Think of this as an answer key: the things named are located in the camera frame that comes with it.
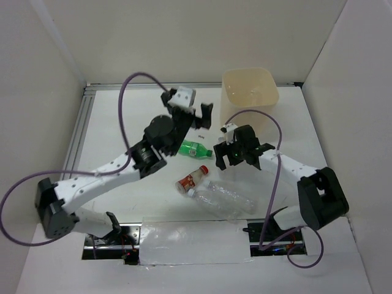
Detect clear bottle white cap lower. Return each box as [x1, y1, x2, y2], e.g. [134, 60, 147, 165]
[185, 189, 241, 223]

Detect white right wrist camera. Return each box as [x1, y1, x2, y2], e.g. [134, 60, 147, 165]
[219, 122, 238, 145]

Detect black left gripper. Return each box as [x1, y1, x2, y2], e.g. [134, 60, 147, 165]
[161, 97, 212, 156]

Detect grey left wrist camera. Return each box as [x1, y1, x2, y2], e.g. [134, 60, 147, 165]
[161, 86, 196, 108]

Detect red label bottle red cap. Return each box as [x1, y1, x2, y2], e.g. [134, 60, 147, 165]
[175, 165, 209, 194]

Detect aluminium frame rail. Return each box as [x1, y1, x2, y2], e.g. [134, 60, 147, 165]
[65, 85, 312, 187]

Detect clear bottle white cap upper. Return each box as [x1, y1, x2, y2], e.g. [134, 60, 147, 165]
[202, 179, 257, 214]

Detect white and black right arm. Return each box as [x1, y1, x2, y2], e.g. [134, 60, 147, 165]
[214, 123, 349, 240]

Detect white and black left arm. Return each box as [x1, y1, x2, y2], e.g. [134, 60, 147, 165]
[35, 104, 213, 244]

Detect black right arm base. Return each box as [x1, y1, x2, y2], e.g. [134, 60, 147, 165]
[241, 222, 307, 257]

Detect green plastic bottle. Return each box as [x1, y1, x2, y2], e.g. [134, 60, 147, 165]
[178, 140, 213, 159]

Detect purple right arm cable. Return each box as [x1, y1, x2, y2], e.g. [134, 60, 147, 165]
[223, 109, 325, 270]

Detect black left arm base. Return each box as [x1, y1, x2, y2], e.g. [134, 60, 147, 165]
[81, 222, 141, 266]

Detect cream plastic bin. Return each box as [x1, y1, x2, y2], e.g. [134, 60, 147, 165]
[220, 67, 279, 137]

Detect clear bottle white cap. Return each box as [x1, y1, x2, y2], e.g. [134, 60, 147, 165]
[202, 179, 257, 214]
[185, 189, 241, 223]

